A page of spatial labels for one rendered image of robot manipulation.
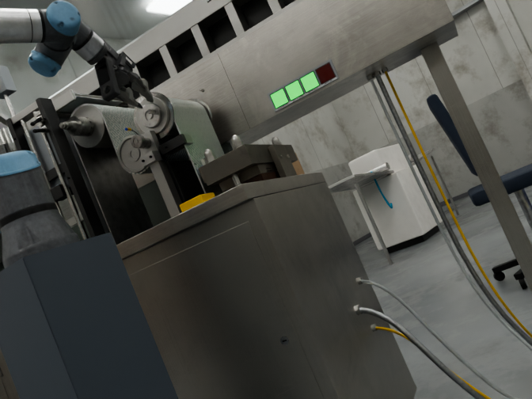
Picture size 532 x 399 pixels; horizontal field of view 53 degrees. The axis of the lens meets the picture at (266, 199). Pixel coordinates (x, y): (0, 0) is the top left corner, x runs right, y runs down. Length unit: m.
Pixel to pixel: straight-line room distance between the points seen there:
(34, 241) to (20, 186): 0.11
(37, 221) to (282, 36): 1.10
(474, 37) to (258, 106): 9.32
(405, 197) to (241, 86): 4.82
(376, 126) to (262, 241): 10.43
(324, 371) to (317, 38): 1.08
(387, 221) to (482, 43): 5.19
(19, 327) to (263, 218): 0.56
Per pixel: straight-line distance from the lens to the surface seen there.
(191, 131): 1.74
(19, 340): 1.15
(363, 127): 11.77
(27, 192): 1.16
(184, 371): 1.48
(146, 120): 1.72
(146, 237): 1.41
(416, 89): 11.33
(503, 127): 10.93
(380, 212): 6.75
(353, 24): 1.85
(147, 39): 2.17
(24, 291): 1.09
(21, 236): 1.14
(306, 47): 1.88
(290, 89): 1.87
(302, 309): 1.29
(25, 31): 1.36
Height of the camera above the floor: 0.75
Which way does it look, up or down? 4 degrees up
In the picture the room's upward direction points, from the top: 23 degrees counter-clockwise
